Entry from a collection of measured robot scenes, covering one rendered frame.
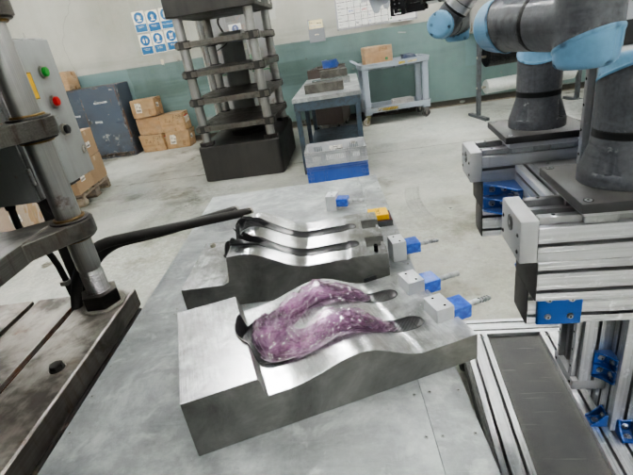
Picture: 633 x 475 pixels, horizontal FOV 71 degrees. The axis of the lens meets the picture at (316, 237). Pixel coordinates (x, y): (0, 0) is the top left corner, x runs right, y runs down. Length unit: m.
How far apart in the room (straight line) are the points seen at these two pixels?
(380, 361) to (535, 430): 0.89
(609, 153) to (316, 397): 0.66
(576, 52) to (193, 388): 0.68
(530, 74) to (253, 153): 3.99
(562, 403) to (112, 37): 7.81
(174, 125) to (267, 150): 2.94
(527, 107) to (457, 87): 6.34
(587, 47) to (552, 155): 0.81
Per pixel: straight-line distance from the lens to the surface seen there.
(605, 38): 0.65
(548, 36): 0.67
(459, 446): 0.74
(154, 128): 7.84
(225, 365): 0.75
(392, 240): 1.16
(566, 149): 1.44
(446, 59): 7.63
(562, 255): 0.97
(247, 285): 1.07
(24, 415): 1.08
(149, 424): 0.88
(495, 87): 6.61
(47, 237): 1.20
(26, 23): 9.00
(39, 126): 1.18
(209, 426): 0.75
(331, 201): 1.53
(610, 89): 0.93
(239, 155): 5.11
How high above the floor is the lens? 1.37
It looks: 25 degrees down
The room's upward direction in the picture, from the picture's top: 9 degrees counter-clockwise
